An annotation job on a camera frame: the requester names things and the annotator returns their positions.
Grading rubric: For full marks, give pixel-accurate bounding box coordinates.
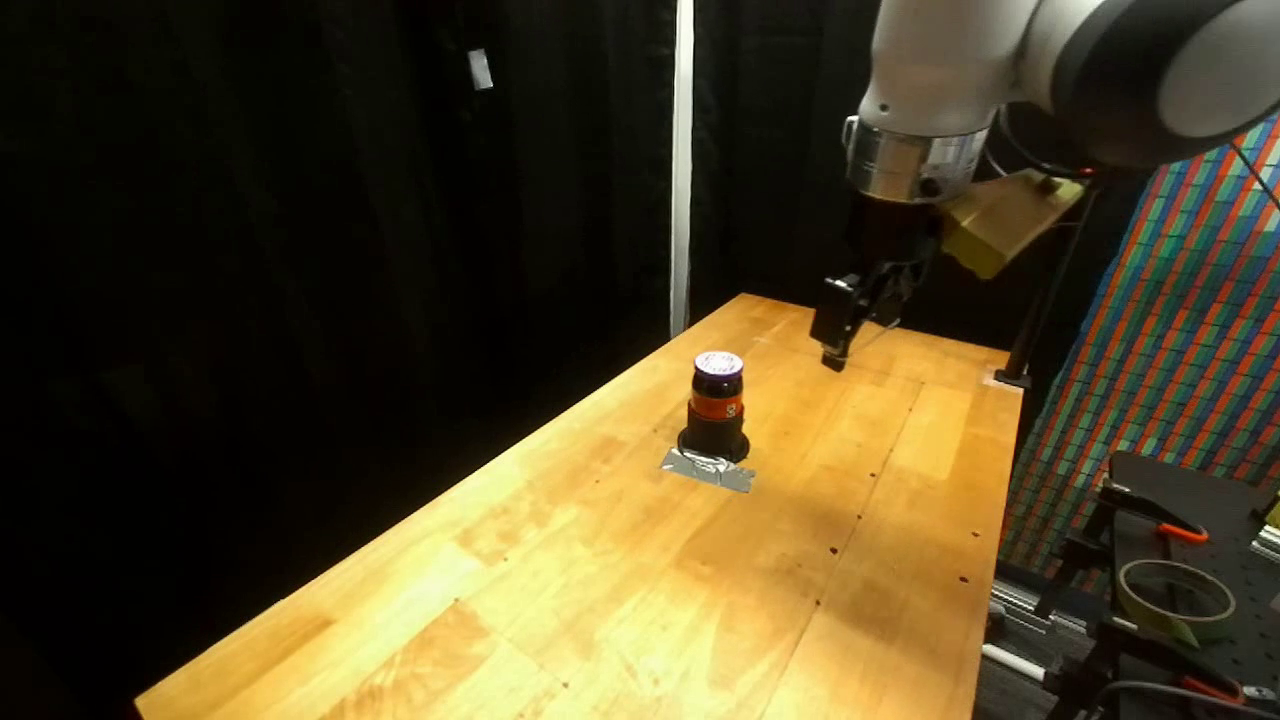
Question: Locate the colourful checkered cloth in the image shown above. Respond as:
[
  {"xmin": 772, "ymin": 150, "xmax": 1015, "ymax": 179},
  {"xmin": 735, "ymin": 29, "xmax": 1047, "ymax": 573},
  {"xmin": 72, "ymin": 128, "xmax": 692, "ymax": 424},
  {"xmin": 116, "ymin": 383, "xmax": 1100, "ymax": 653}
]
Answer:
[{"xmin": 1000, "ymin": 108, "xmax": 1280, "ymax": 579}]

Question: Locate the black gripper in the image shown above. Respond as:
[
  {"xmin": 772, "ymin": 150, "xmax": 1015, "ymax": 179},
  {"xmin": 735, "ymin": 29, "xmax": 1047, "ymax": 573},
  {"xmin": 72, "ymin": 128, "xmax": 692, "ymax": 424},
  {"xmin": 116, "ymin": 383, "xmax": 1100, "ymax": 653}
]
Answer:
[{"xmin": 809, "ymin": 191, "xmax": 944, "ymax": 375}]

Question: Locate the yellowish wrist camera box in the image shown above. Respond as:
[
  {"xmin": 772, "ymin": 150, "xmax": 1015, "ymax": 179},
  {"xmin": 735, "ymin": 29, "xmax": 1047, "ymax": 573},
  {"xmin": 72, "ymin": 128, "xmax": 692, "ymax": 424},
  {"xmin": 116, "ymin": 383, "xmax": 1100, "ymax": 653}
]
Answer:
[{"xmin": 937, "ymin": 164, "xmax": 1091, "ymax": 284}]

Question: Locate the roll of masking tape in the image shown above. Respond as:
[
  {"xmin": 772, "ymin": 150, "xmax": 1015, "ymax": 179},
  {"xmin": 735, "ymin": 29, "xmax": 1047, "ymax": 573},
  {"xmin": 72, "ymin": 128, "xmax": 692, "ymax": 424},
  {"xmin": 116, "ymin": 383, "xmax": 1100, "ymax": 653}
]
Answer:
[{"xmin": 1111, "ymin": 555, "xmax": 1239, "ymax": 653}]

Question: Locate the orange handled clamp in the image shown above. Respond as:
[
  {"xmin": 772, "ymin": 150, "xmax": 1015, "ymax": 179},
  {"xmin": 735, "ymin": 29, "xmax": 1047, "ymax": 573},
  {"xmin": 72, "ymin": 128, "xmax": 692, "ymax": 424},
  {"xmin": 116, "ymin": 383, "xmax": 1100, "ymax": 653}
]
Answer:
[{"xmin": 1154, "ymin": 515, "xmax": 1216, "ymax": 552}]

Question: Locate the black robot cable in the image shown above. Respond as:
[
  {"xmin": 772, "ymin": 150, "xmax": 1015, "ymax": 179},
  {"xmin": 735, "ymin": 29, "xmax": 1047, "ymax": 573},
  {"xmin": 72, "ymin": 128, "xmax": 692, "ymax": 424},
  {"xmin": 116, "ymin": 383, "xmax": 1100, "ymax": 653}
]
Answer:
[{"xmin": 988, "ymin": 102, "xmax": 1088, "ymax": 184}]

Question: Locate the black curtain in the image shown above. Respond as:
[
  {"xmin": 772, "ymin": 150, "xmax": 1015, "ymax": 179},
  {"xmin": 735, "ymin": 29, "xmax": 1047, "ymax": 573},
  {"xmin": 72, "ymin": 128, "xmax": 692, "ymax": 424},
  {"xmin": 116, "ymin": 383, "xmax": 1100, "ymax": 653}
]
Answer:
[{"xmin": 0, "ymin": 0, "xmax": 1165, "ymax": 720}]

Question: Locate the white vertical pole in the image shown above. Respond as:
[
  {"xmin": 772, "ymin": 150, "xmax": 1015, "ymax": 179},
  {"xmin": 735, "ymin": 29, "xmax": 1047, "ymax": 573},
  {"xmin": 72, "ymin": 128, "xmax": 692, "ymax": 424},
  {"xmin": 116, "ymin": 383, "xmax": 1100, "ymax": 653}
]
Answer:
[{"xmin": 664, "ymin": 0, "xmax": 701, "ymax": 340}]

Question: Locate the wooden workbench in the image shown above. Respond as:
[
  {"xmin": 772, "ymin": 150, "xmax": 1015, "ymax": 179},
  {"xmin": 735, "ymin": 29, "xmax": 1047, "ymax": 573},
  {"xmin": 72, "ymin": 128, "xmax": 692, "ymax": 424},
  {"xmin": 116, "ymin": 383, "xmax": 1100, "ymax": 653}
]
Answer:
[{"xmin": 133, "ymin": 289, "xmax": 1030, "ymax": 720}]

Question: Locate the small white tag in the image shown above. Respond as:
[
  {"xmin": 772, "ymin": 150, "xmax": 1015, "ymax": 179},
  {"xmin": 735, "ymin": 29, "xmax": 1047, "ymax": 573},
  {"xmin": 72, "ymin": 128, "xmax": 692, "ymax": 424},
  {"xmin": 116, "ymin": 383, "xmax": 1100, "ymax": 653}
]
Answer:
[{"xmin": 464, "ymin": 45, "xmax": 499, "ymax": 96}]

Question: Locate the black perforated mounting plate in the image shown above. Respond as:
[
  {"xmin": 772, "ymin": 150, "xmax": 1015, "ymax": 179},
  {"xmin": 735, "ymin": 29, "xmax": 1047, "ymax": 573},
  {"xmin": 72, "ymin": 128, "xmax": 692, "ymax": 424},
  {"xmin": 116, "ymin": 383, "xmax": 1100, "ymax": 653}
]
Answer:
[{"xmin": 1065, "ymin": 447, "xmax": 1280, "ymax": 695}]

